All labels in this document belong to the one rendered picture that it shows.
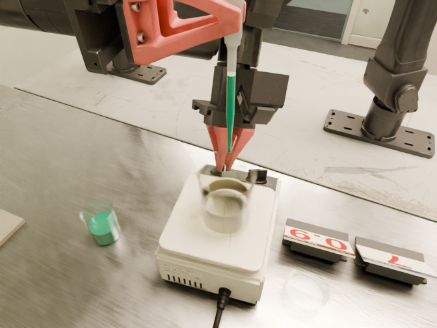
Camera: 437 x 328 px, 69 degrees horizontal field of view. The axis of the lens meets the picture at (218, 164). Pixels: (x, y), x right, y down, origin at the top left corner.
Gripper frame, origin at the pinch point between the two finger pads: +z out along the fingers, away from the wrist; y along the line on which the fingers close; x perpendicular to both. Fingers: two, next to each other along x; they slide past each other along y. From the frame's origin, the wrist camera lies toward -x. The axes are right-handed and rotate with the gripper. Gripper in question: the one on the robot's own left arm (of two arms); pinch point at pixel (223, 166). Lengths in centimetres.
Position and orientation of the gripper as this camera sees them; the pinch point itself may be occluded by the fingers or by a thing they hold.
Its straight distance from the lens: 47.5
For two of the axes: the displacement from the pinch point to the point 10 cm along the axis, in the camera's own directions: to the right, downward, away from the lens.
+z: -1.3, 9.5, 2.8
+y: 9.4, 0.3, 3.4
